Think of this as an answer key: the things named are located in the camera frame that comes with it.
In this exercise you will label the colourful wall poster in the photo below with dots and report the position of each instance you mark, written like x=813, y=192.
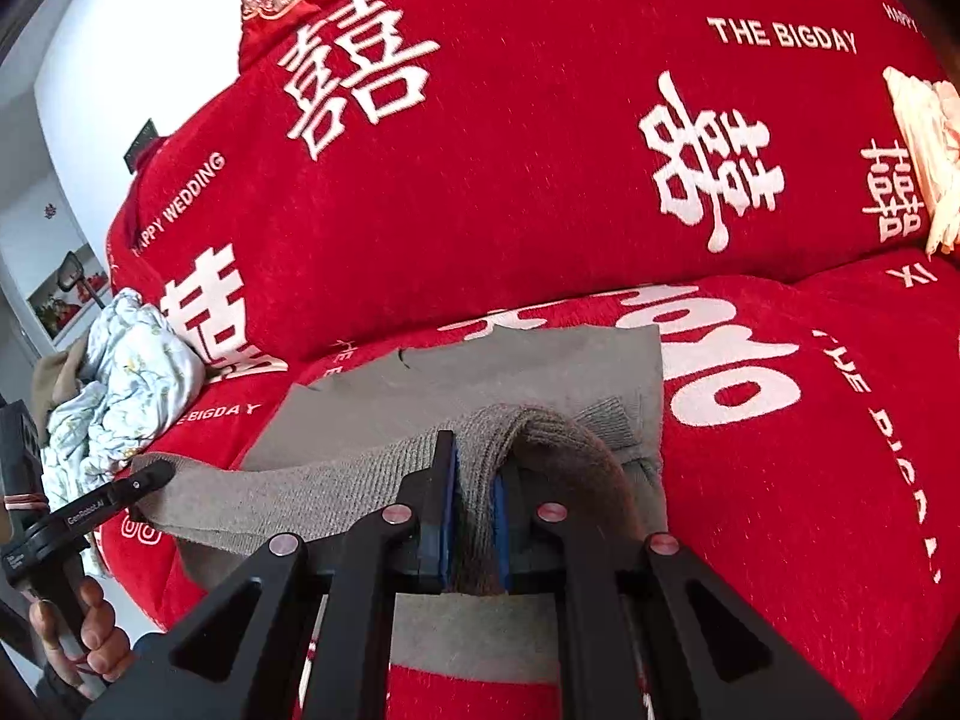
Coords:
x=56, y=307

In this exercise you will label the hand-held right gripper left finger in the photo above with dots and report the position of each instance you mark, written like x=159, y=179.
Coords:
x=448, y=517

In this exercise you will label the red printed sofa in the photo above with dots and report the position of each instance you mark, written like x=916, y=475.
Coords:
x=525, y=165

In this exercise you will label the pale floral crumpled cloth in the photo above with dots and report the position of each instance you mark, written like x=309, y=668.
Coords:
x=135, y=375

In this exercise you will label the brown cloth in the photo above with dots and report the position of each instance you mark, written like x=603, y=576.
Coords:
x=56, y=382

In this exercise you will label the person's left hand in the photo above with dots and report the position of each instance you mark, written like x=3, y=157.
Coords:
x=109, y=645

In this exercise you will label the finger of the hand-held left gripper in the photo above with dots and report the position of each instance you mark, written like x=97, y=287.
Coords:
x=127, y=487

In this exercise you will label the grey knit sweater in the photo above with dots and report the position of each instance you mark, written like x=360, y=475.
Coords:
x=525, y=375

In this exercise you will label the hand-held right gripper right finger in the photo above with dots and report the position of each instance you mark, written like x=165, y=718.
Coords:
x=499, y=540

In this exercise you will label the cream crumpled cloth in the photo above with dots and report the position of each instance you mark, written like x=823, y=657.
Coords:
x=930, y=135

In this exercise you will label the dark wall plaque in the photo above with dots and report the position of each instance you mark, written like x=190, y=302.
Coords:
x=141, y=142

